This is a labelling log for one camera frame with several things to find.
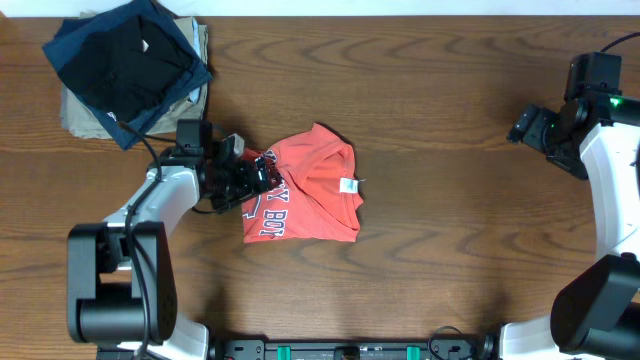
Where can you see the navy blue folded garment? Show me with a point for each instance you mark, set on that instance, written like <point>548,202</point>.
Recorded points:
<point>73,32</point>

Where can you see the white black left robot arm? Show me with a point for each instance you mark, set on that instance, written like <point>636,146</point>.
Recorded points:
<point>121,291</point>

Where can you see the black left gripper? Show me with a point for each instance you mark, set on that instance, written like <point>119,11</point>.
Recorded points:
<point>248,188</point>

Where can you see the red printed t-shirt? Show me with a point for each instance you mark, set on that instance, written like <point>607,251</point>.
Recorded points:
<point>318,196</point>

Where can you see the black folded garment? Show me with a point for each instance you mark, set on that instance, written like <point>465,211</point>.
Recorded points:
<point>126,70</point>

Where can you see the khaki folded garment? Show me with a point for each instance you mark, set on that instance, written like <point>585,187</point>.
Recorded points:
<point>80,121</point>

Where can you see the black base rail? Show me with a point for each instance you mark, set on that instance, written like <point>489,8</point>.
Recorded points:
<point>440,347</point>

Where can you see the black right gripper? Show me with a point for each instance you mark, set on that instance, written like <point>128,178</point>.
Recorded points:
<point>541,121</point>

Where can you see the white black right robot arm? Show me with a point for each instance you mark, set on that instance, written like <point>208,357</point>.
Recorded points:
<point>596,316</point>

